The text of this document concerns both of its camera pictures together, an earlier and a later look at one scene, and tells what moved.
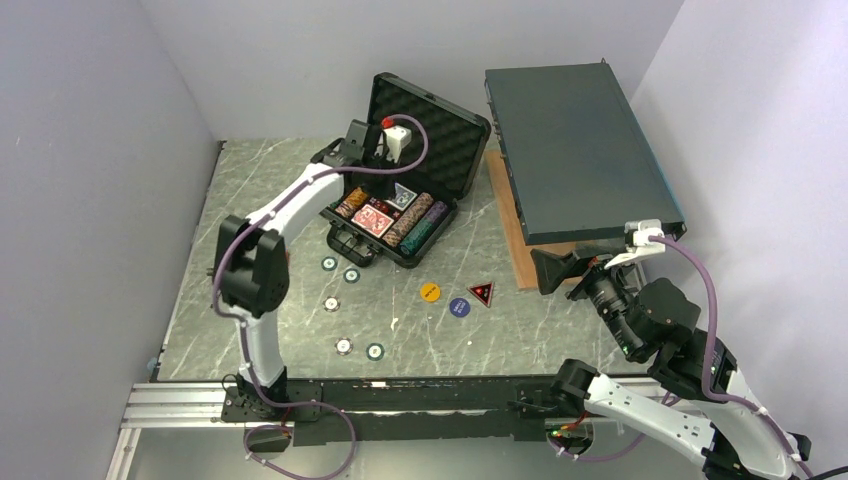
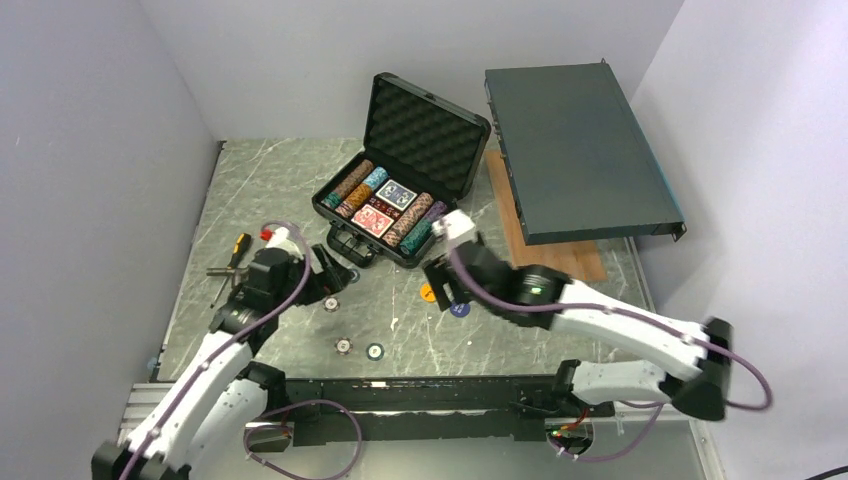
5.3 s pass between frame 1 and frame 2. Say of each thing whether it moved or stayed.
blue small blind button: stayed
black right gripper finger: moved
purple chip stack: stayed
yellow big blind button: stayed
